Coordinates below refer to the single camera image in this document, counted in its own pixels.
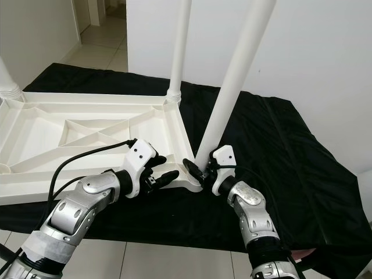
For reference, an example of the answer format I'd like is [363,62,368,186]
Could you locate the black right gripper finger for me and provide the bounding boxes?
[183,158,205,178]

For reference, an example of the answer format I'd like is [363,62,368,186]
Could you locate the white plastic table leg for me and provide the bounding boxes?
[0,55,25,102]
[166,0,193,105]
[195,0,277,167]

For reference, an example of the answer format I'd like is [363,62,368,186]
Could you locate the black table cloth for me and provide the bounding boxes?
[0,62,372,275]

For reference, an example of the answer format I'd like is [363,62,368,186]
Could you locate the pink round cushion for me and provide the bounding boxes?
[291,247,318,260]

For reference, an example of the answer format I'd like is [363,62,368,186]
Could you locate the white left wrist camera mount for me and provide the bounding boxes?
[125,138,159,196]

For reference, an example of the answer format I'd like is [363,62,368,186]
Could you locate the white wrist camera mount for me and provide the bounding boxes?
[211,145,237,196]
[125,138,159,196]

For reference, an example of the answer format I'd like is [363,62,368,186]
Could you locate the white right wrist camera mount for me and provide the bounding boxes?
[211,145,237,196]

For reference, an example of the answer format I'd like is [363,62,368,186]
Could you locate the white door frame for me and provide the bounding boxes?
[73,0,103,33]

